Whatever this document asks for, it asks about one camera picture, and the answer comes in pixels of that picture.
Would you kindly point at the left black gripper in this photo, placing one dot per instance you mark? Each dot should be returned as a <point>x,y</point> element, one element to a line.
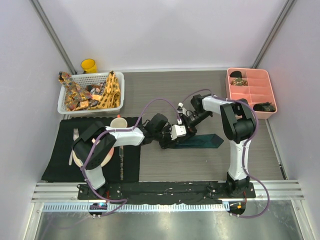
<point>169,143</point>

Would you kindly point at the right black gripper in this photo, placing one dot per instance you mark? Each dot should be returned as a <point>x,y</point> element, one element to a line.
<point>190,128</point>

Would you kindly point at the dark green tie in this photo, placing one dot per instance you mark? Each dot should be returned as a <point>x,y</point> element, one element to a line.
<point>204,141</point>

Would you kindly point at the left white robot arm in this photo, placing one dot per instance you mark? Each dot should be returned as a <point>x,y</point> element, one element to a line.
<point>93,145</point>

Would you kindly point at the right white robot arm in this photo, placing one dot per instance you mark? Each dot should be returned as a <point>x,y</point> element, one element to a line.
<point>239,123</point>

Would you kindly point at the orange mug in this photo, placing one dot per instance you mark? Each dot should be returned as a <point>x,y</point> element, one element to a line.
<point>119,122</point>

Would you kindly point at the table knife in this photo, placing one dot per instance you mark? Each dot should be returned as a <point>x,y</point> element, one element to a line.
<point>121,155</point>

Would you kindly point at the yellow spotted tie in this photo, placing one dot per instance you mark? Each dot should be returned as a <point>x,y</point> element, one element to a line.
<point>111,96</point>

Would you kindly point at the rolled camouflage tie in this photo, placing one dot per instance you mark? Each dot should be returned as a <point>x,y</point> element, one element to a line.
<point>239,82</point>

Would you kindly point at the rolled black tie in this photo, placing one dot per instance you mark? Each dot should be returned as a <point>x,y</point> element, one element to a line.
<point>236,74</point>

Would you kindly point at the pink compartment tray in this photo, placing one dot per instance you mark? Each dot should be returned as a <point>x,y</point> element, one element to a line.
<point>259,89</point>

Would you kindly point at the rolled dark patterned tie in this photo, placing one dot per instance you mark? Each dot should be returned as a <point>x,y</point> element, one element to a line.
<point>264,107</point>

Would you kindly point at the silver fork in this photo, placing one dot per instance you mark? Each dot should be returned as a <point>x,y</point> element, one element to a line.
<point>75,136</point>

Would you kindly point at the pink white plate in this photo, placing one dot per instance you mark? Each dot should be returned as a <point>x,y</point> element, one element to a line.
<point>108,157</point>

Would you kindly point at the multicolour patterned tie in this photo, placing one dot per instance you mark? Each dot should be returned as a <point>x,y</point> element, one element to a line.
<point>80,97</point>

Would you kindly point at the white plastic basket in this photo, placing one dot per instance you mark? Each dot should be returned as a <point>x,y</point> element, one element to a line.
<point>88,79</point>

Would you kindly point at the yellow mug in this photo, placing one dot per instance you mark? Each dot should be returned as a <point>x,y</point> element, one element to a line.
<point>89,66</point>

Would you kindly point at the black placemat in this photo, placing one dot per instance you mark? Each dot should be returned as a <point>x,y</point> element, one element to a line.
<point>59,170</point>

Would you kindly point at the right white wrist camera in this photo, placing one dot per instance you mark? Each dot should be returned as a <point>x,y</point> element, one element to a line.
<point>181,110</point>

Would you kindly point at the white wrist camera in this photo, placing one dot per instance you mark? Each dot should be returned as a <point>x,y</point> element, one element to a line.
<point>181,110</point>
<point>177,131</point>

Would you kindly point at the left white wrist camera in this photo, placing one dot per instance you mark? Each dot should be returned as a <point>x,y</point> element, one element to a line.
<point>177,131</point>

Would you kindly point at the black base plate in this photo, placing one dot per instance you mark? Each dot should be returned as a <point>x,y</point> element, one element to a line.
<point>173,192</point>

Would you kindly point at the white slotted cable duct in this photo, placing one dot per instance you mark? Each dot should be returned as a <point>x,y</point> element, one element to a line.
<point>95,207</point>

